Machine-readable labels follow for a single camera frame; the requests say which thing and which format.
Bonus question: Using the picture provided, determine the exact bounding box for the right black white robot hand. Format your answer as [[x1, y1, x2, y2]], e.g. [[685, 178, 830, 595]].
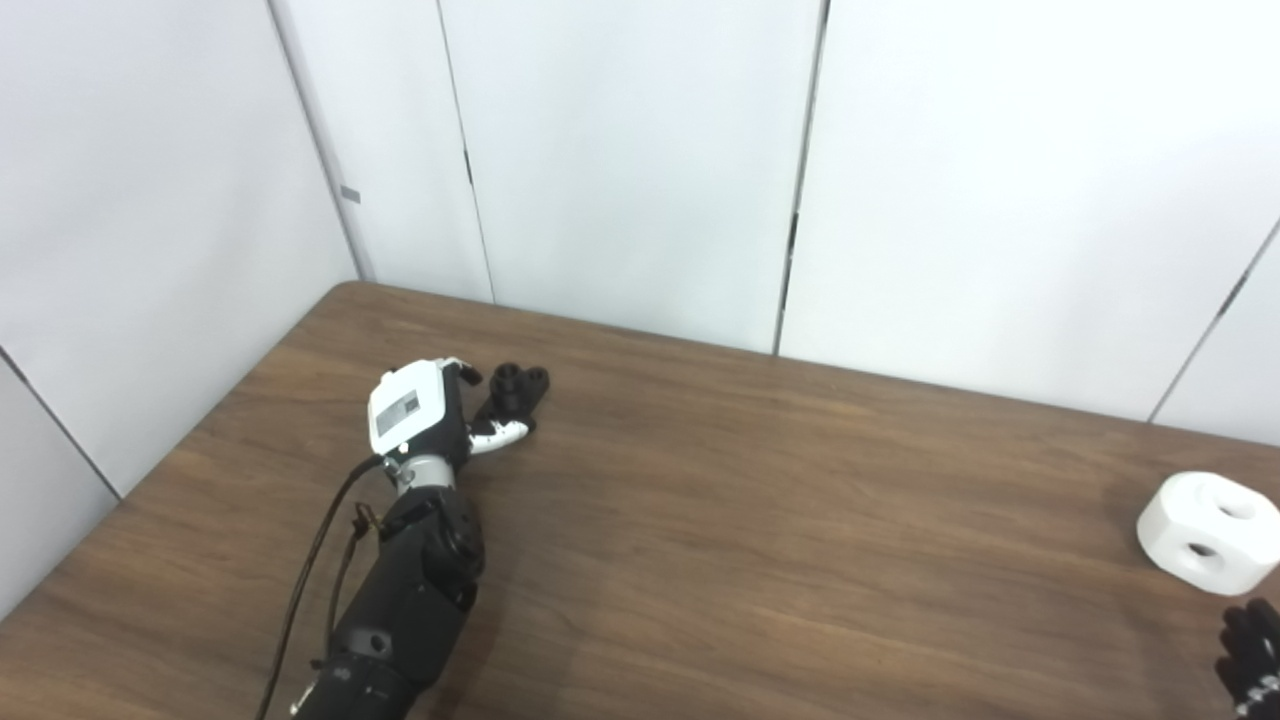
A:
[[1215, 598, 1280, 720]]

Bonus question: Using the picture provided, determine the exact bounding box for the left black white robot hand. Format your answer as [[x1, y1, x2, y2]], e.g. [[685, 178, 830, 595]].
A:
[[367, 357, 538, 471]]

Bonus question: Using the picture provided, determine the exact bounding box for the black flanged holder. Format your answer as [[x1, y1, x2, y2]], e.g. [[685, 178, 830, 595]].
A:
[[472, 362, 551, 436]]

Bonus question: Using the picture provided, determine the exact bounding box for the round white piece with holes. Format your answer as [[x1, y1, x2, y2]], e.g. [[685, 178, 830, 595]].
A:
[[1136, 472, 1280, 597]]

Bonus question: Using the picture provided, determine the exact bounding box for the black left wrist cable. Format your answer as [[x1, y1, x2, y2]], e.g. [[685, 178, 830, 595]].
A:
[[255, 455, 386, 720]]

